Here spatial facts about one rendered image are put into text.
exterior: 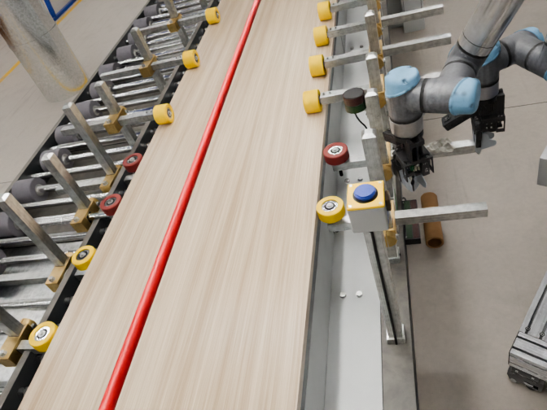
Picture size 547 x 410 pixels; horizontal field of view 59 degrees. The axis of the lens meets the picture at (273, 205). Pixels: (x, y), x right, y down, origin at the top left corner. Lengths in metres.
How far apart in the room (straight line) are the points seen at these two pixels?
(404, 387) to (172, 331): 0.58
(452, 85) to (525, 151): 1.82
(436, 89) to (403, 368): 0.67
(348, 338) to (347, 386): 0.14
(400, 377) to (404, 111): 0.64
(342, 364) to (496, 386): 0.80
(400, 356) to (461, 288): 1.00
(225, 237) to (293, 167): 0.33
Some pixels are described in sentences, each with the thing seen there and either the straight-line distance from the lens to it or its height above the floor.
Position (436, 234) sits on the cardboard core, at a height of 0.08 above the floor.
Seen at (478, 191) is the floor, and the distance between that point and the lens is 2.65.
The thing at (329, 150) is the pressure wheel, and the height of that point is 0.91.
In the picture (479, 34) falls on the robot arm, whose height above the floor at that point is 1.33.
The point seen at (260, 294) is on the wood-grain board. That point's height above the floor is 0.90.
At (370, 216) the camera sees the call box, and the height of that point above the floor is 1.20.
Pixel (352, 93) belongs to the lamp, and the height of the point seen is 1.13.
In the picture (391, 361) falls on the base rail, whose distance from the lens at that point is 1.30.
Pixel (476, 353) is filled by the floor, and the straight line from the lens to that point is 2.11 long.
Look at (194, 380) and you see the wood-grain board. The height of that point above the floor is 0.90.
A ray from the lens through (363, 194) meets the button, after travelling 0.91.
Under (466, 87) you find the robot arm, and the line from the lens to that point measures 1.08.
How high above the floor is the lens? 1.86
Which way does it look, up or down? 41 degrees down
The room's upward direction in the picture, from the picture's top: 22 degrees counter-clockwise
